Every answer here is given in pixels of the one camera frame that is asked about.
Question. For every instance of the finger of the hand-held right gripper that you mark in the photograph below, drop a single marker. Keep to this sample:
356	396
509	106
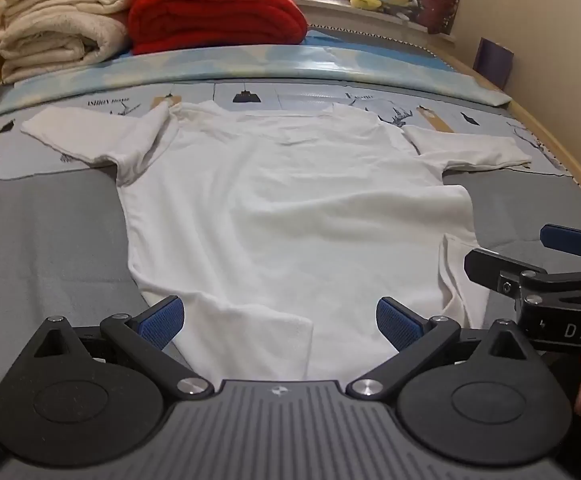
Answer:
565	239
490	266

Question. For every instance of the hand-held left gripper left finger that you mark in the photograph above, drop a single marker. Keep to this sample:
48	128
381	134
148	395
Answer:
163	322

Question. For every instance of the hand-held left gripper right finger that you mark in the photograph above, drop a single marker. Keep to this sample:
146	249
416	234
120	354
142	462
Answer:
395	322

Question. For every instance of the white t-shirt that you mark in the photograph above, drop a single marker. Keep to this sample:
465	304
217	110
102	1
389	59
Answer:
290	210

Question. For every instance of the grey printed bedsheet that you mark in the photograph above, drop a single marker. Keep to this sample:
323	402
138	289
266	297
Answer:
45	240

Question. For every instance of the purple bag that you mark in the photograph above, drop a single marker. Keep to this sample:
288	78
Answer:
493	62

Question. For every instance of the dark red cushion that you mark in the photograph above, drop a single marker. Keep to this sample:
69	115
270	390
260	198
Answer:
438	2

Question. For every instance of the windowsill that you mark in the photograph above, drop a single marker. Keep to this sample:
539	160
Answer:
360	17

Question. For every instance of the light blue folded quilt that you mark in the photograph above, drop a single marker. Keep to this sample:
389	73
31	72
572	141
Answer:
270	60

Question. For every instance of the red folded blanket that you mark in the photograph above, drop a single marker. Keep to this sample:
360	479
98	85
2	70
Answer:
215	15

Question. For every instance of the cream folded blanket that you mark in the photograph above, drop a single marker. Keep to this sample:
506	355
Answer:
55	25

